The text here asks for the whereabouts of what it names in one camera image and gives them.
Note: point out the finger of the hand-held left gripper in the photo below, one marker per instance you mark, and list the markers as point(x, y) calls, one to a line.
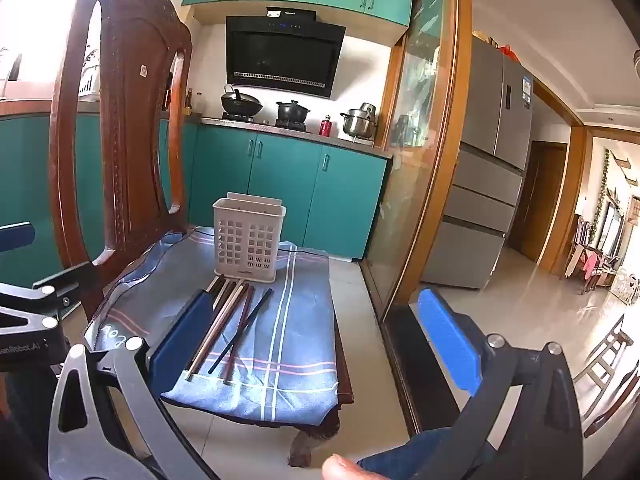
point(15, 237)
point(75, 280)

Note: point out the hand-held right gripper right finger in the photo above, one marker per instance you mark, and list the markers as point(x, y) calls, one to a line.
point(445, 340)

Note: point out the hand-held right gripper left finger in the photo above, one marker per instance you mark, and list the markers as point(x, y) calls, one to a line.
point(182, 342)

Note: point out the beige chopstick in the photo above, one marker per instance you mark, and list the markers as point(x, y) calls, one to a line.
point(216, 334)
point(226, 297)

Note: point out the brown chopstick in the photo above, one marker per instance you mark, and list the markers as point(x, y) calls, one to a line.
point(246, 312)
point(223, 316)

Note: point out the black chopstick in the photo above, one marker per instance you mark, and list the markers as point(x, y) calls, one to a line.
point(257, 310)

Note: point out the white plastic utensil basket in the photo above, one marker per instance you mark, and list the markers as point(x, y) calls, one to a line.
point(247, 240)

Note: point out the person's right hand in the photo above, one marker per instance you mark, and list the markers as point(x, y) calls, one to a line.
point(341, 469)

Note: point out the low wooden table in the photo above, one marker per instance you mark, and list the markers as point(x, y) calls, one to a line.
point(342, 360)

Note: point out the blue checked cloth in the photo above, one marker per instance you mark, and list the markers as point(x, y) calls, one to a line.
point(290, 340)

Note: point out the person's jeans leg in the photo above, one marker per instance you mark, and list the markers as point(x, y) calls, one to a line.
point(425, 455)

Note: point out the grey refrigerator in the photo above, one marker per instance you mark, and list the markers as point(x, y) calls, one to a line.
point(480, 185)

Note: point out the carved wooden chair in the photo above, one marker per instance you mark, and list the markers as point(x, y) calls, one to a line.
point(127, 125)

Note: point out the slatted wooden chair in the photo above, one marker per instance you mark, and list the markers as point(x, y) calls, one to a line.
point(607, 360)

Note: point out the clothes drying rack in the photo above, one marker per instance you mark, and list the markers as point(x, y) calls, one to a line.
point(590, 260)

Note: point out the brown wooden door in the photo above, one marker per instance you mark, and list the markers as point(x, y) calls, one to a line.
point(537, 200)

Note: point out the glass sliding door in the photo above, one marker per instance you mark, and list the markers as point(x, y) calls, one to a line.
point(425, 160)

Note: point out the teal lower cabinets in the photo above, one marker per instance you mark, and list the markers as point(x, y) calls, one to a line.
point(290, 190)

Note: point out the sauce bottles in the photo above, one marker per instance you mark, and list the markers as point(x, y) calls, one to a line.
point(188, 102)

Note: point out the stainless steel pot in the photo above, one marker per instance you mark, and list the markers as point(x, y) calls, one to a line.
point(359, 122)

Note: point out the gas stove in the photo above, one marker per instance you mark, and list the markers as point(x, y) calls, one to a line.
point(265, 121)

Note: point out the black wok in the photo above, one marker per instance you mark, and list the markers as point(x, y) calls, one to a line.
point(241, 104)

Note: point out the red bottle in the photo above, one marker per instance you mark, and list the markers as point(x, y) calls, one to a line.
point(325, 126)

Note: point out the black cooking pot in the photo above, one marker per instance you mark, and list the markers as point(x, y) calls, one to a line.
point(291, 111)

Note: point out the black range hood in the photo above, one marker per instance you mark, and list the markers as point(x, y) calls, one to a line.
point(282, 57)

